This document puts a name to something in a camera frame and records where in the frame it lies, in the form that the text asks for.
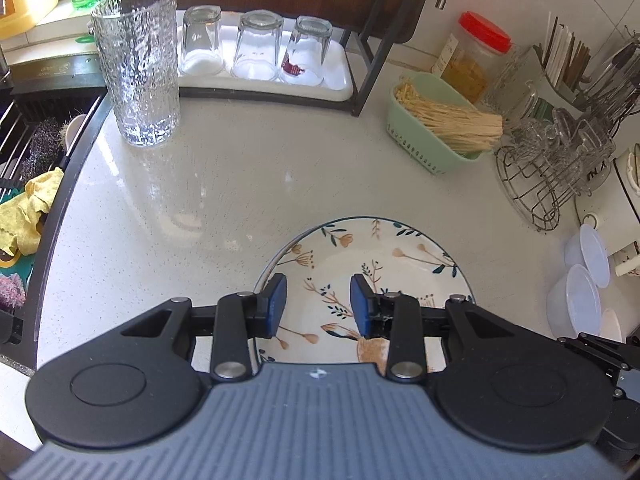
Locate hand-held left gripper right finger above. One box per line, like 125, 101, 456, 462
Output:
349, 273, 526, 382

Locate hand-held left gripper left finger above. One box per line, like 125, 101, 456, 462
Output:
120, 273, 288, 382

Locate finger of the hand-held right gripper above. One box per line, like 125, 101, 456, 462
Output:
557, 332, 640, 386

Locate white ceramic bowl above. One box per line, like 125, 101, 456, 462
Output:
597, 307, 623, 343

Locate floral patterned plate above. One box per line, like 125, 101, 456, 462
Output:
252, 217, 476, 367

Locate translucent plastic bowl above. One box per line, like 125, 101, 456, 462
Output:
564, 223, 612, 288
546, 264, 602, 339

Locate white patterned mug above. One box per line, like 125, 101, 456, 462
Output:
614, 247, 640, 278

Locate white electric cooker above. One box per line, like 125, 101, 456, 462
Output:
575, 145, 640, 261

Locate green plastic basket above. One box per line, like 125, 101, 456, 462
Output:
386, 72, 503, 176

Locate clear glass mug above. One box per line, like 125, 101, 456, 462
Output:
575, 125, 621, 196

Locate bundle of thin sticks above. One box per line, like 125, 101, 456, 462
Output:
394, 82, 505, 156

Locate white drip tray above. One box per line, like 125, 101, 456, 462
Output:
177, 10, 355, 102

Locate black kitchen sink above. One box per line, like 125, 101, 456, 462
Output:
0, 52, 113, 376

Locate hanging glass cups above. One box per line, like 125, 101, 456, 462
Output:
510, 105, 618, 196

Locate black metal rack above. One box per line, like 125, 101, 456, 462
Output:
177, 0, 441, 118

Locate small clear glass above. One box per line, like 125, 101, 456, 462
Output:
180, 6, 225, 76
280, 16, 333, 86
232, 10, 285, 82

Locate pink cloth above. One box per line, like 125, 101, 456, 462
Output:
0, 272, 26, 311

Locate dark sponge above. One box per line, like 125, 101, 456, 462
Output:
0, 310, 23, 346

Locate yellow cloth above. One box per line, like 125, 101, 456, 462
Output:
0, 166, 66, 258

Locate red lid jar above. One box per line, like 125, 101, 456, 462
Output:
440, 11, 513, 106

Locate clear glass cup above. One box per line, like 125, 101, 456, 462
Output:
492, 47, 540, 116

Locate tall textured glass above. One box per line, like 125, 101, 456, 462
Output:
91, 0, 181, 148

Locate steel wool scrubber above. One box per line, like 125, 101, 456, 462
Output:
20, 117, 63, 171

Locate hanging kitchen utensils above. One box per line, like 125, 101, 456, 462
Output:
585, 25, 640, 126

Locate bundle of chopsticks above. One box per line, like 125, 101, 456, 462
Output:
542, 12, 593, 91

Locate sink drain rack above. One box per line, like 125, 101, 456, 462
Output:
0, 92, 108, 196

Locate wire cup rack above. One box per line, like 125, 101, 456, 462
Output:
495, 125, 618, 233

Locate white handle brush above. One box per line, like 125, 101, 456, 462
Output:
57, 114, 88, 153

